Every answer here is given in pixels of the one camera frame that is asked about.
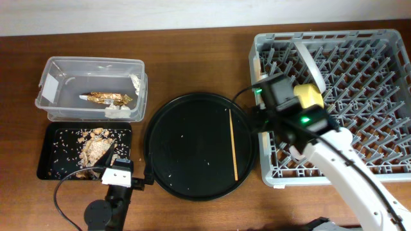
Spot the white label on bin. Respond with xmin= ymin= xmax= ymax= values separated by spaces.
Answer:
xmin=42 ymin=74 xmax=59 ymax=103

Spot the grey-green plate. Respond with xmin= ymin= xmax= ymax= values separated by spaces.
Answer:
xmin=294 ymin=42 xmax=326 ymax=94

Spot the clear plastic bin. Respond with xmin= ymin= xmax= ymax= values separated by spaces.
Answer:
xmin=35 ymin=56 xmax=148 ymax=122

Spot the crumpled white tissue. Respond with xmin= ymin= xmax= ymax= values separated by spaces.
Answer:
xmin=105 ymin=104 xmax=131 ymax=119

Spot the yellow bowl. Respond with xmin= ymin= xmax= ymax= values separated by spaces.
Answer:
xmin=293 ymin=83 xmax=324 ymax=108

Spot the wooden chopstick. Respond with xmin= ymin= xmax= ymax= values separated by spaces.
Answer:
xmin=253 ymin=57 xmax=267 ymax=153
xmin=229 ymin=109 xmax=238 ymax=181

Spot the gold foil wrapper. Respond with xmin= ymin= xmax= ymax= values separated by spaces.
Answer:
xmin=79 ymin=92 xmax=133 ymax=106

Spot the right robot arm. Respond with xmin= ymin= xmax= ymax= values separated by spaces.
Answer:
xmin=251 ymin=105 xmax=410 ymax=230

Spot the grey dishwasher rack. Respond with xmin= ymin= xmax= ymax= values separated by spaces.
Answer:
xmin=249 ymin=29 xmax=410 ymax=182

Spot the black rectangular tray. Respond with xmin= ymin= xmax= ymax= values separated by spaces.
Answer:
xmin=37 ymin=122 xmax=132 ymax=180

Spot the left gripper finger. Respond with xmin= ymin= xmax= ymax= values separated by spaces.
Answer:
xmin=144 ymin=152 xmax=154 ymax=185
xmin=94 ymin=142 xmax=116 ymax=167

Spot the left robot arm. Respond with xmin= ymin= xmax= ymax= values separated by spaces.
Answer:
xmin=83 ymin=144 xmax=154 ymax=230

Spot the pile of food scraps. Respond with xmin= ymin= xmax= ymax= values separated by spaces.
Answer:
xmin=77 ymin=128 xmax=118 ymax=169

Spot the round black tray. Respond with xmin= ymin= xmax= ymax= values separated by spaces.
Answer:
xmin=144 ymin=92 xmax=259 ymax=201

